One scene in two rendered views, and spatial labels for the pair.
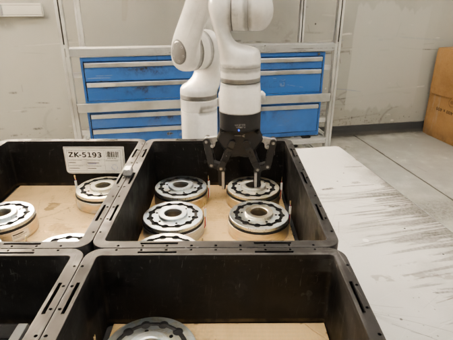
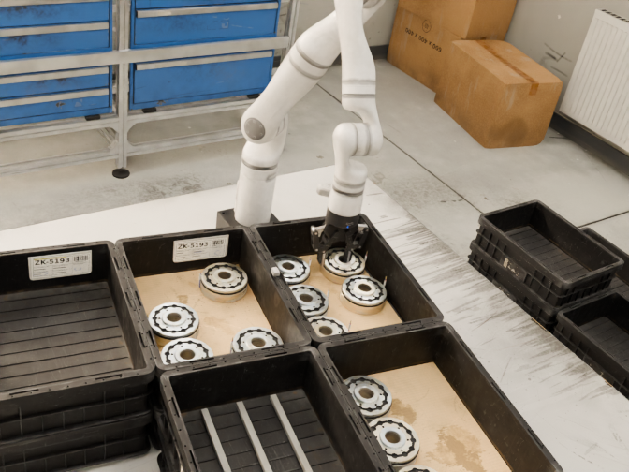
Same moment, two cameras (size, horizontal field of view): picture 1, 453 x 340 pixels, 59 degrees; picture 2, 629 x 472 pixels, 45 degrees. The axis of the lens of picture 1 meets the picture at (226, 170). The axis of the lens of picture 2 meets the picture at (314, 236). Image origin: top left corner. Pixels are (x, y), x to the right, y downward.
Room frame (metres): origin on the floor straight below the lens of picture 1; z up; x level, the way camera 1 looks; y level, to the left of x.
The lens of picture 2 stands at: (-0.54, 0.71, 1.92)
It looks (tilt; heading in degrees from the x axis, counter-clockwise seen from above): 35 degrees down; 332
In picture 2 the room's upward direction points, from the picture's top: 11 degrees clockwise
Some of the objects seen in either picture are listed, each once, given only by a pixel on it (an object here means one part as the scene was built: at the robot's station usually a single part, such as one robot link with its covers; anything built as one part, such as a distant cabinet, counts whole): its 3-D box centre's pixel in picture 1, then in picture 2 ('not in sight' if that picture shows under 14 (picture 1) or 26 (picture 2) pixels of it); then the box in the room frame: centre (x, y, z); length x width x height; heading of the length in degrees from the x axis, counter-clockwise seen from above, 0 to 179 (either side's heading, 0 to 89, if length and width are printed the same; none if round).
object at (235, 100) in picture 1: (240, 90); (343, 191); (0.73, -0.03, 1.04); 0.11 x 0.09 x 0.06; 175
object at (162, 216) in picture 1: (172, 214); (305, 298); (0.60, 0.09, 0.86); 0.05 x 0.05 x 0.01
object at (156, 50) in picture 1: (208, 48); not in sight; (2.57, 0.11, 0.91); 1.70 x 0.10 x 0.05; 101
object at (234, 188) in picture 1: (253, 187); (343, 261); (0.71, -0.05, 0.86); 0.10 x 0.10 x 0.01
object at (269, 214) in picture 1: (259, 212); (364, 288); (0.60, -0.06, 0.86); 0.05 x 0.05 x 0.01
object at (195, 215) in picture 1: (172, 216); (305, 300); (0.60, 0.09, 0.86); 0.10 x 0.10 x 0.01
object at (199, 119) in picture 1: (199, 129); (255, 189); (1.00, 0.07, 0.89); 0.09 x 0.09 x 0.17; 10
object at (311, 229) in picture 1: (218, 211); (337, 291); (0.60, 0.01, 0.87); 0.40 x 0.30 x 0.11; 0
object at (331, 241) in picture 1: (218, 184); (341, 273); (0.60, 0.01, 0.92); 0.40 x 0.30 x 0.02; 0
